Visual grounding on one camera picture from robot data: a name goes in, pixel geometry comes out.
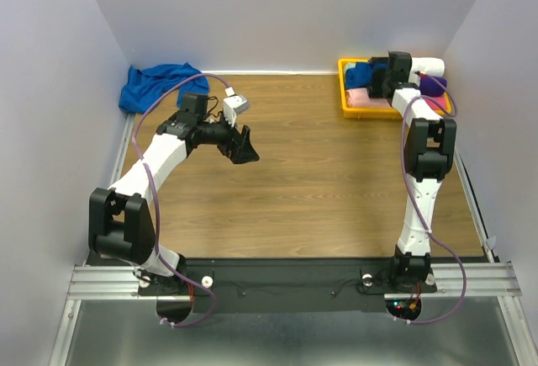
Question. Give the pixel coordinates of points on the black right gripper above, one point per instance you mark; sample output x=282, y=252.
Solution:
x=375, y=88

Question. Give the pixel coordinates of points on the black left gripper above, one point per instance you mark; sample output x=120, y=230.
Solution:
x=239, y=150

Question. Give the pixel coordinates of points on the blue microfibre towel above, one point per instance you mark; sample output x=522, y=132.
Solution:
x=359, y=74

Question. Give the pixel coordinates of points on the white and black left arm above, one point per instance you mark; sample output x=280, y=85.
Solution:
x=123, y=217

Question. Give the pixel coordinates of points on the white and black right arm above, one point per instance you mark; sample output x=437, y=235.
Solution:
x=427, y=149

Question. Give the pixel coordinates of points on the rolled light pink towel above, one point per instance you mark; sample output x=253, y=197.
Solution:
x=358, y=98

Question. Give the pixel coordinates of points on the rolled white towel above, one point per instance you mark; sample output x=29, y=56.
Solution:
x=428, y=65

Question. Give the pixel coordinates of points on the rolled purple towel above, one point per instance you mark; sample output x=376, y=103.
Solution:
x=432, y=86

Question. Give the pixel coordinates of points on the yellow plastic tray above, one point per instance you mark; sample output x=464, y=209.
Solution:
x=362, y=113

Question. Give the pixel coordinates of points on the rolled hot pink towel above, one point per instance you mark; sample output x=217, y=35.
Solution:
x=438, y=103

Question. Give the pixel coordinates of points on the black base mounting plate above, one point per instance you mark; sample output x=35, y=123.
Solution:
x=266, y=286

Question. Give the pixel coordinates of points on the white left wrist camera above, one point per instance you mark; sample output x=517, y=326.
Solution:
x=233, y=106

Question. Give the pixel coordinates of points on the aluminium table frame rail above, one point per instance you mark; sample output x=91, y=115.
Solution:
x=325, y=188

